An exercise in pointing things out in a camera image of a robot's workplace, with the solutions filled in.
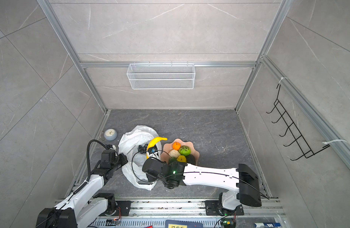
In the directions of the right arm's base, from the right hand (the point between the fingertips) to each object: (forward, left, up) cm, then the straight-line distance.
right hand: (149, 168), depth 71 cm
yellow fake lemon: (+10, -17, -10) cm, 22 cm away
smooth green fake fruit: (+9, -12, -9) cm, 17 cm away
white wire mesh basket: (+62, -4, +14) cm, 64 cm away
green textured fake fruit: (+15, -19, -9) cm, 26 cm away
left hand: (+14, +18, -10) cm, 25 cm away
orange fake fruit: (+18, -14, -10) cm, 25 cm away
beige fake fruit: (+16, -12, -15) cm, 25 cm away
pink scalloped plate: (+19, -9, -12) cm, 24 cm away
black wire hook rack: (-1, -70, +16) cm, 72 cm away
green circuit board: (-22, -40, -17) cm, 48 cm away
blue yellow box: (-22, -16, -14) cm, 31 cm away
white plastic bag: (+17, +16, -5) cm, 24 cm away
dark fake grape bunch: (+18, +9, -13) cm, 24 cm away
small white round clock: (+30, +33, -12) cm, 47 cm away
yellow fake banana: (+10, -2, +9) cm, 14 cm away
